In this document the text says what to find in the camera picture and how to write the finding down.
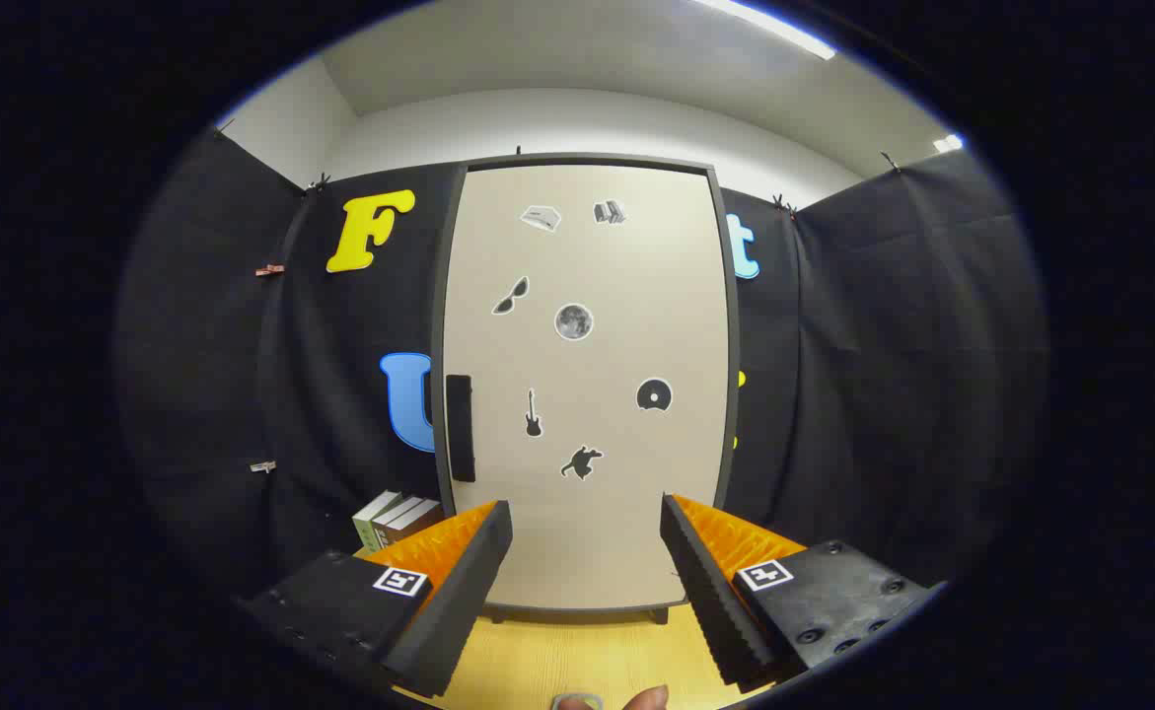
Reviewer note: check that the orange cloth clip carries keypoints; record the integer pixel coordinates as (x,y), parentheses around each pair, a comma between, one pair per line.
(269,269)

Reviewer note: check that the green spine book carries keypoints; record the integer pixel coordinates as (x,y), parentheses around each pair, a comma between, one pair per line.
(372,523)

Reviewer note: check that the ceiling light strip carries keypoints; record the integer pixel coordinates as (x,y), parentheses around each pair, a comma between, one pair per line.
(774,28)

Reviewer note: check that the grey framed cabinet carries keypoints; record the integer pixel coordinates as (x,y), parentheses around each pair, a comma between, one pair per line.
(436,296)

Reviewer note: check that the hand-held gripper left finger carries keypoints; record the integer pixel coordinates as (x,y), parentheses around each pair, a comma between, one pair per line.
(469,592)

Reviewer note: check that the black backdrop cloth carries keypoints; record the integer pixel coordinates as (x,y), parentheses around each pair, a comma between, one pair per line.
(853,394)

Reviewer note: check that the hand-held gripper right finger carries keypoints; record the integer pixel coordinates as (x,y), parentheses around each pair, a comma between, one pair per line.
(710,592)

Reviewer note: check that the brown book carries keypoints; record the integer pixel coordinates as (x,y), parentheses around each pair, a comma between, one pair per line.
(417,519)
(397,515)

